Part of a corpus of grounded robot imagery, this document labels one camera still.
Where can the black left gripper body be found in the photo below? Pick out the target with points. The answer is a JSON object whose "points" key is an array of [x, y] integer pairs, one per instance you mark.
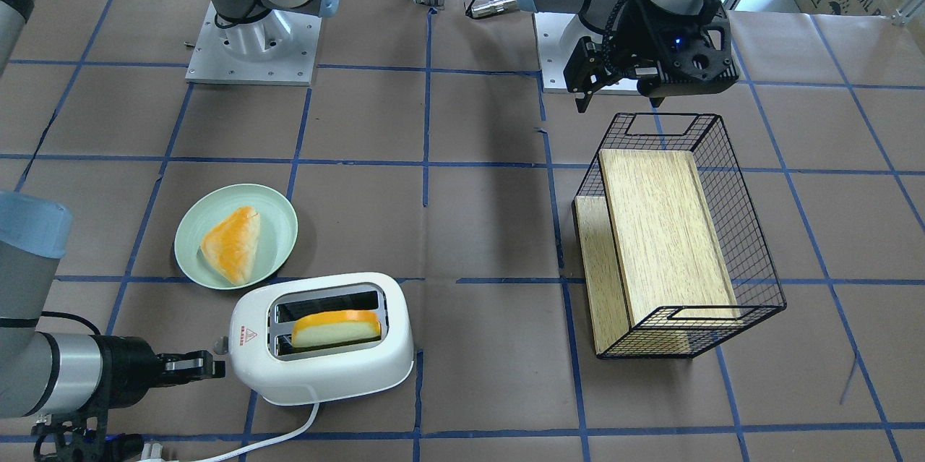
{"points": [[648, 36]]}

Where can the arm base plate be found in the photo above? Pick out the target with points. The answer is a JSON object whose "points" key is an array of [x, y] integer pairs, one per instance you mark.
{"points": [[278, 50], [556, 38]]}

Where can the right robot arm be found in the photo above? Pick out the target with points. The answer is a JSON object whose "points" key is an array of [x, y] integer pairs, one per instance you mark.
{"points": [[44, 373]]}

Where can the wooden board in basket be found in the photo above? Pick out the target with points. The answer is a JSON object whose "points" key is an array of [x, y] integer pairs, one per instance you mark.
{"points": [[656, 280]]}

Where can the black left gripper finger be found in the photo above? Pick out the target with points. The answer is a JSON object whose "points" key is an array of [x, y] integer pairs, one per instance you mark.
{"points": [[585, 72]]}

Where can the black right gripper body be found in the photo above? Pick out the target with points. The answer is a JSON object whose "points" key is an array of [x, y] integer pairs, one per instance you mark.
{"points": [[128, 364]]}

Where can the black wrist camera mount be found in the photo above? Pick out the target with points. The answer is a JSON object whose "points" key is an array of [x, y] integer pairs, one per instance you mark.
{"points": [[692, 55]]}

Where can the bread slice in toaster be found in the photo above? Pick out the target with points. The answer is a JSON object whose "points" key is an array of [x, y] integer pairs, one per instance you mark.
{"points": [[331, 328]]}

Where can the white toaster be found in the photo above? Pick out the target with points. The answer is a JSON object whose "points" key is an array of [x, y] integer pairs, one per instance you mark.
{"points": [[263, 358]]}

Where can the black wire basket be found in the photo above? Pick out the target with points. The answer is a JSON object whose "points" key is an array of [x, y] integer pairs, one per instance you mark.
{"points": [[748, 261]]}

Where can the light green plate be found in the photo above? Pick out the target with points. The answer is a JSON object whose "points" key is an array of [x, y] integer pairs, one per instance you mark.
{"points": [[277, 239]]}

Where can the triangular bread on plate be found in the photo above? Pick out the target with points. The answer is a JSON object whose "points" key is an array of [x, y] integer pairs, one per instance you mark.
{"points": [[230, 248]]}

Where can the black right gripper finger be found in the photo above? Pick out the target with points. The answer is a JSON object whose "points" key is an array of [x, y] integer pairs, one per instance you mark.
{"points": [[191, 361], [215, 371]]}

